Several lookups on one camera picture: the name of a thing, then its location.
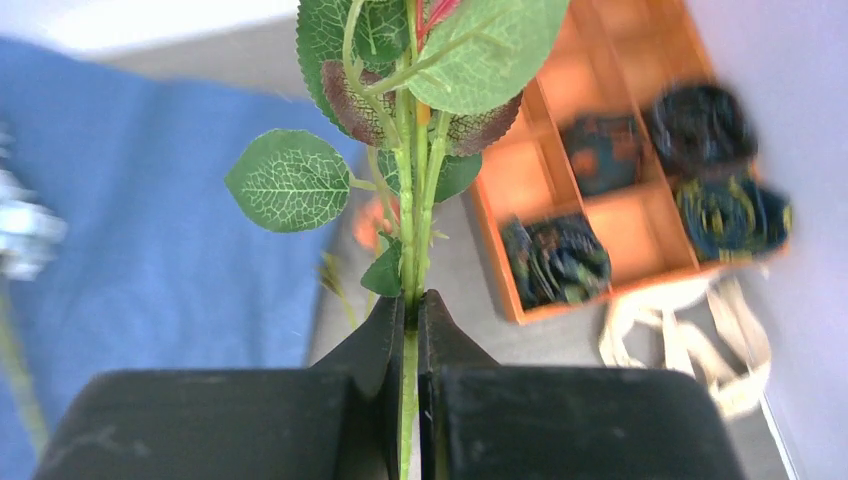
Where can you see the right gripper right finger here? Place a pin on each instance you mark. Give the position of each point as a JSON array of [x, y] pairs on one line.
[[480, 419]]

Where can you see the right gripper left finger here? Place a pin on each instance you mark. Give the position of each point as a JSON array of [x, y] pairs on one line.
[[337, 419]]

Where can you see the blue wrapping paper sheet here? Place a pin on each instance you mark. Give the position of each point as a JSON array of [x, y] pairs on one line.
[[158, 267]]

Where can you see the orange rose stem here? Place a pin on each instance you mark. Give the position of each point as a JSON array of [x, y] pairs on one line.
[[414, 81]]

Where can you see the dark ribbon roll green pattern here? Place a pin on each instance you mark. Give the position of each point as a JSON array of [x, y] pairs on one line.
[[557, 260]]

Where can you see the beige tote bag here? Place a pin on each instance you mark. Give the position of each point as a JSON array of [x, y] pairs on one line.
[[685, 346]]

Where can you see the dark ribbon roll orange pattern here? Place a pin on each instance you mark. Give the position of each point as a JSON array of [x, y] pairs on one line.
[[604, 152]]

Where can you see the orange compartment tray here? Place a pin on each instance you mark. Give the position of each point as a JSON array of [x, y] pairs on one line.
[[610, 57]]

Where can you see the dark ribbon roll yellow pattern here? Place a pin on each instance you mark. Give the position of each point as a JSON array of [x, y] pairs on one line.
[[733, 220]]

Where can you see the black ribbon roll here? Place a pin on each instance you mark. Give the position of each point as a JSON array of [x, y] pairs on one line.
[[700, 129]]

